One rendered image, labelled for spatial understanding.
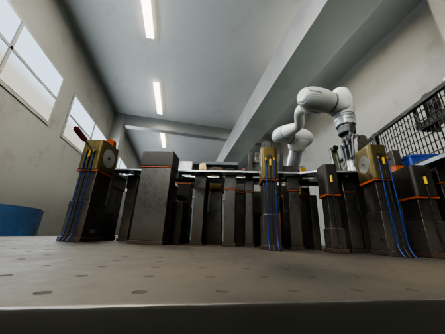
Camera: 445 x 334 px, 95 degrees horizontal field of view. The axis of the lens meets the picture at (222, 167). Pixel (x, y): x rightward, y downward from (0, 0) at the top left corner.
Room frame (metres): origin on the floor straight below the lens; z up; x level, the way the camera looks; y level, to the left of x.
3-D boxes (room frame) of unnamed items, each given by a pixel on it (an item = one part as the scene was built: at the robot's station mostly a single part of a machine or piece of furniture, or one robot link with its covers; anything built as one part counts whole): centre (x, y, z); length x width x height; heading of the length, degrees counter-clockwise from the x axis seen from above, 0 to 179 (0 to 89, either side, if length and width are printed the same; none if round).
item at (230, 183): (0.90, -0.04, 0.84); 0.12 x 0.05 x 0.29; 176
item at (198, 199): (0.91, 0.09, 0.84); 0.12 x 0.05 x 0.29; 176
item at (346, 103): (0.86, -0.57, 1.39); 0.13 x 0.11 x 0.16; 106
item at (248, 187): (0.91, -0.12, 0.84); 0.07 x 0.04 x 0.29; 176
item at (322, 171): (0.69, -0.38, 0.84); 0.10 x 0.05 x 0.29; 176
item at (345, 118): (0.86, -0.58, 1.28); 0.09 x 0.09 x 0.06
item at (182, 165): (1.10, 0.19, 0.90); 0.13 x 0.08 x 0.41; 176
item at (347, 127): (0.86, -0.58, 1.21); 0.08 x 0.07 x 0.09; 175
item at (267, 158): (0.70, -0.17, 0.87); 0.12 x 0.07 x 0.35; 176
